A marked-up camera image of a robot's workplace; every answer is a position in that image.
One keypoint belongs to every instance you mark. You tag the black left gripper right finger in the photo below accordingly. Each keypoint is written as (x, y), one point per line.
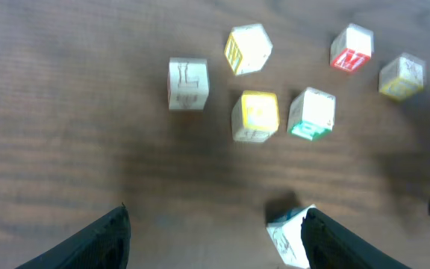
(328, 244)

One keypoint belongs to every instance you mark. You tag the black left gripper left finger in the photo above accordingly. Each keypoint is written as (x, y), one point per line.
(104, 244)

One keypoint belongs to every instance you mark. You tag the yellow sided wooden block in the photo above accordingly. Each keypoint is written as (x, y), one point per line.
(285, 232)

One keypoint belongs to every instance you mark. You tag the green lettered wooden block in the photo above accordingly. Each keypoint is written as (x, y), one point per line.
(312, 114)

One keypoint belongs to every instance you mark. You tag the pale yellow wooden block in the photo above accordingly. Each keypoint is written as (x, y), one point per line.
(403, 77)

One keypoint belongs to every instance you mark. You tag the yellow topped wooden block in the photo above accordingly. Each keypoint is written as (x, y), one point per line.
(255, 117)

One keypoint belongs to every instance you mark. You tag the white red-print wooden block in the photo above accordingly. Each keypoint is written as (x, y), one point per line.
(188, 84)

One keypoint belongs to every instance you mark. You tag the red M wooden block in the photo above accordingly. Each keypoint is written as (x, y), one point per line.
(352, 48)

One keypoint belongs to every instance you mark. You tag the white circle-print wooden block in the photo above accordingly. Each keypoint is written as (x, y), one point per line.
(247, 49)

